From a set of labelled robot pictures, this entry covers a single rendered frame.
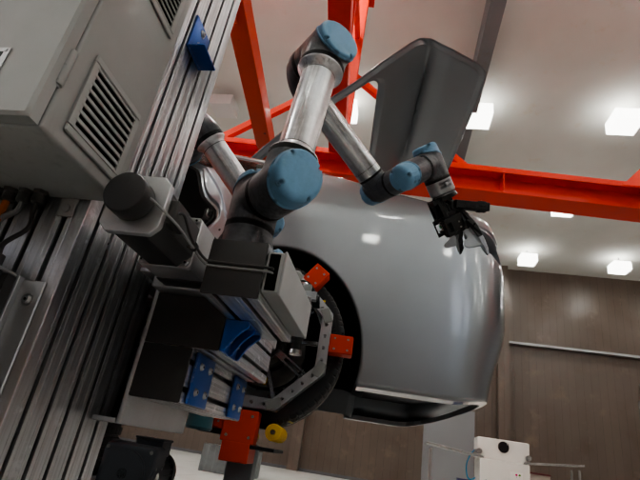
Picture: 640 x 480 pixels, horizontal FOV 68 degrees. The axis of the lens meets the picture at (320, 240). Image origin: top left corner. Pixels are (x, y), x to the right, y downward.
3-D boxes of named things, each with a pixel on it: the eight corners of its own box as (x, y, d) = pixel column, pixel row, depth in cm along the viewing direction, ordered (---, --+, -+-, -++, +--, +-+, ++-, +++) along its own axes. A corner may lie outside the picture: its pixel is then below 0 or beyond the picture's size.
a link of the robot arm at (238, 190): (259, 244, 119) (270, 197, 124) (288, 229, 108) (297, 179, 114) (216, 226, 113) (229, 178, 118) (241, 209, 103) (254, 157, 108)
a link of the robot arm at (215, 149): (206, 90, 144) (295, 223, 143) (198, 110, 153) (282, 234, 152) (173, 101, 138) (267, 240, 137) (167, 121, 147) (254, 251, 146)
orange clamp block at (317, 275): (315, 294, 194) (330, 279, 196) (314, 289, 187) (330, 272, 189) (303, 284, 196) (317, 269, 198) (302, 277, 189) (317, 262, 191)
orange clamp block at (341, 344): (328, 355, 183) (350, 359, 183) (328, 351, 176) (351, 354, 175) (330, 337, 186) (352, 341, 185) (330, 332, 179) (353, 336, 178)
